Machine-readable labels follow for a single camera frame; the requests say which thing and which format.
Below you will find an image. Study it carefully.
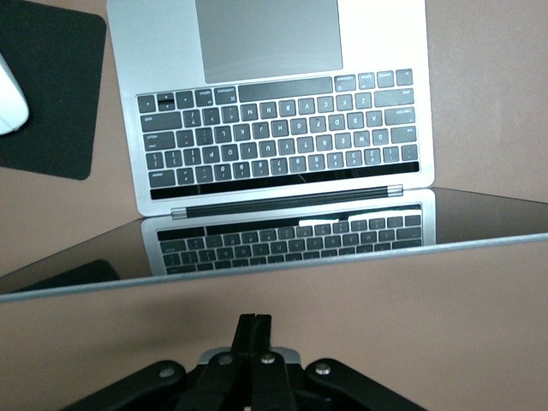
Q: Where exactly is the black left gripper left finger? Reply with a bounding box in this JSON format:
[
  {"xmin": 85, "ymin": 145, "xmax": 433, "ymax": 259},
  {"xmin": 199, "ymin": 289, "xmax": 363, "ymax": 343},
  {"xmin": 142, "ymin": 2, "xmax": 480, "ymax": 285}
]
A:
[{"xmin": 59, "ymin": 314, "xmax": 257, "ymax": 411}]

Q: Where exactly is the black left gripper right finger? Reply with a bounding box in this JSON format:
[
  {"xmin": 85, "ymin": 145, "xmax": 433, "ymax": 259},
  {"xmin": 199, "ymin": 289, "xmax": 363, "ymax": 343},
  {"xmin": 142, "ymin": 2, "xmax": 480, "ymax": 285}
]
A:
[{"xmin": 255, "ymin": 315, "xmax": 429, "ymax": 411}]

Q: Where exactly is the silver laptop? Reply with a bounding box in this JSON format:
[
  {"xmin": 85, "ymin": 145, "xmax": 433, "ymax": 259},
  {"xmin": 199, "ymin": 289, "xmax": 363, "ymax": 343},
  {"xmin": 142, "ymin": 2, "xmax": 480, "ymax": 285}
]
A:
[{"xmin": 0, "ymin": 0, "xmax": 548, "ymax": 304}]

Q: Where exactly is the black mouse pad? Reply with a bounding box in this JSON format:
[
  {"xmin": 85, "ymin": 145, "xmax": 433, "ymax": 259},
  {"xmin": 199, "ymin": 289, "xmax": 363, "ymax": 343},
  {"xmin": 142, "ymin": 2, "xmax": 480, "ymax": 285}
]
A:
[{"xmin": 0, "ymin": 0, "xmax": 108, "ymax": 182}]

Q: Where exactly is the white computer mouse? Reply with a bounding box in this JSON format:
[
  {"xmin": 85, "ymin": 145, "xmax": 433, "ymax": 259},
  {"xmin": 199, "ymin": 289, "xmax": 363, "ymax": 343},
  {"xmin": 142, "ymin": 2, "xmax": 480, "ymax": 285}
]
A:
[{"xmin": 0, "ymin": 53, "xmax": 31, "ymax": 136}]

